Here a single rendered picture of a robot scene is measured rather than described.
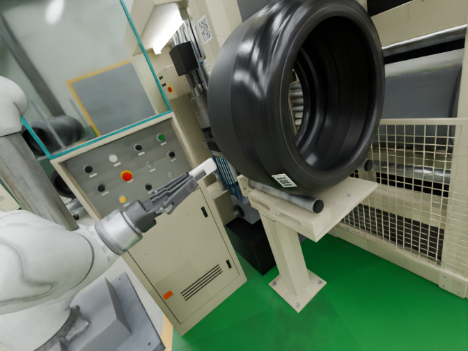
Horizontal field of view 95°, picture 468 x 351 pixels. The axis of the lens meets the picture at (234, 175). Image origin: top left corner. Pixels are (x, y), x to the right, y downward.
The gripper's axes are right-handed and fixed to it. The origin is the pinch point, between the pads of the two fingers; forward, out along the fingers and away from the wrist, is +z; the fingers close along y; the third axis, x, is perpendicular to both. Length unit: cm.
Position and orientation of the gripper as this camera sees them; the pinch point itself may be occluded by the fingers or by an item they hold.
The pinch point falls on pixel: (203, 170)
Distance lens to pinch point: 56.2
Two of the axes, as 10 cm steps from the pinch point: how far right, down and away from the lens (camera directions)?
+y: -5.2, -2.0, 8.3
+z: 7.5, -5.8, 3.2
